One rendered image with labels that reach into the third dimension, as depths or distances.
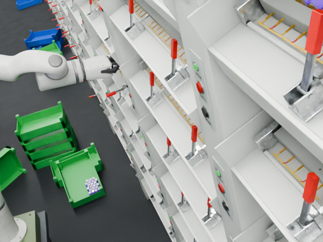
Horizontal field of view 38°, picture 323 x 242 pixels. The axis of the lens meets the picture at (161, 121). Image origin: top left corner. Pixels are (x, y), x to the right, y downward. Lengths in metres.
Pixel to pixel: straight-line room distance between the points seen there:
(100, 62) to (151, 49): 0.67
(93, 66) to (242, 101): 1.08
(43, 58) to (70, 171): 1.38
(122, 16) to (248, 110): 0.65
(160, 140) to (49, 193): 1.60
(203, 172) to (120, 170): 1.90
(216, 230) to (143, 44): 0.46
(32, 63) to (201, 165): 0.80
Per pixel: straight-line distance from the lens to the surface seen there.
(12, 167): 3.19
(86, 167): 2.86
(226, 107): 0.63
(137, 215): 2.56
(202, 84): 0.65
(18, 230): 2.25
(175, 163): 1.32
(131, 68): 1.35
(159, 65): 0.96
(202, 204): 1.19
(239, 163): 0.69
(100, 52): 2.03
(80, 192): 2.79
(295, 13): 0.51
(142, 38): 1.09
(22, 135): 2.99
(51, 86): 1.67
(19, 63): 1.63
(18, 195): 3.03
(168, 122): 1.13
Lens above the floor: 1.82
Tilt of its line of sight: 35 degrees down
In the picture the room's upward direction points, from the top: 16 degrees counter-clockwise
